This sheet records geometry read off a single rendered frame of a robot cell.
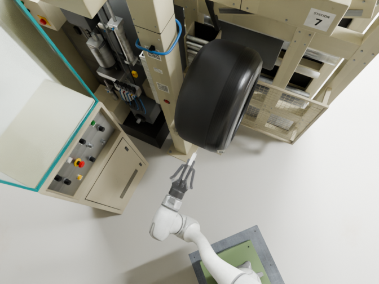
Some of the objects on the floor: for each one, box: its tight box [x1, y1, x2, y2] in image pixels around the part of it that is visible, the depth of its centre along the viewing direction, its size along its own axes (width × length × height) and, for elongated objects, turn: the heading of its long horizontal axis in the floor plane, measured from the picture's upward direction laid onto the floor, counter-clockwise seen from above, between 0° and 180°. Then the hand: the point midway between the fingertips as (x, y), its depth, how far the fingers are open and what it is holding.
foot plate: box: [167, 141, 199, 162], centre depth 259 cm, size 27×27×2 cm
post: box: [126, 0, 192, 155], centre depth 143 cm, size 13×13×250 cm
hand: (192, 159), depth 126 cm, fingers closed
